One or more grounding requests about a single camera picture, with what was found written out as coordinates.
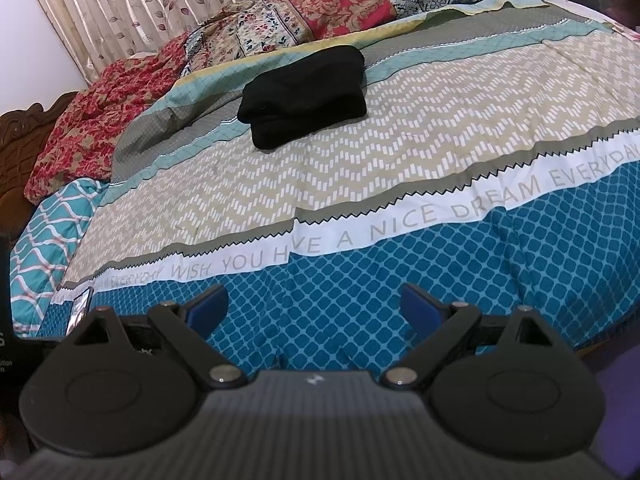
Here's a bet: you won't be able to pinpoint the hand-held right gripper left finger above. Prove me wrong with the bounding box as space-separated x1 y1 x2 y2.
62 284 246 391

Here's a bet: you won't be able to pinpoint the red floral blanket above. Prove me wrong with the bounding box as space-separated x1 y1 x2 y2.
22 35 193 206

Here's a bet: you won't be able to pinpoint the carved wooden headboard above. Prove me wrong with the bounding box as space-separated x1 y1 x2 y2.
0 91 81 241

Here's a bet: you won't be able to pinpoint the floral patchwork quilt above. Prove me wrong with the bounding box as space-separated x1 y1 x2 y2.
182 0 398 78

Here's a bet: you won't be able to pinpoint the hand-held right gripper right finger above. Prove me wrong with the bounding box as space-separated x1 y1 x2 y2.
380 282 568 391

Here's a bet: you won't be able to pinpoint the leaf print curtain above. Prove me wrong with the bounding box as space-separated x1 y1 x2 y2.
20 0 381 83

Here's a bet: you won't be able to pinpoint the teal lattice pillow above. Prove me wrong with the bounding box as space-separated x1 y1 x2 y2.
10 177 111 338

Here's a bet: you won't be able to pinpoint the patterned bedspread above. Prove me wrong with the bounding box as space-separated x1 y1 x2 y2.
37 0 640 376

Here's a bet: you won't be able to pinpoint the purple mat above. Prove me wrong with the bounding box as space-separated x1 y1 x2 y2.
575 332 640 480

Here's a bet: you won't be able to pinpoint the black pants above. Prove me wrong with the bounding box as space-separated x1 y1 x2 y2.
236 45 368 151

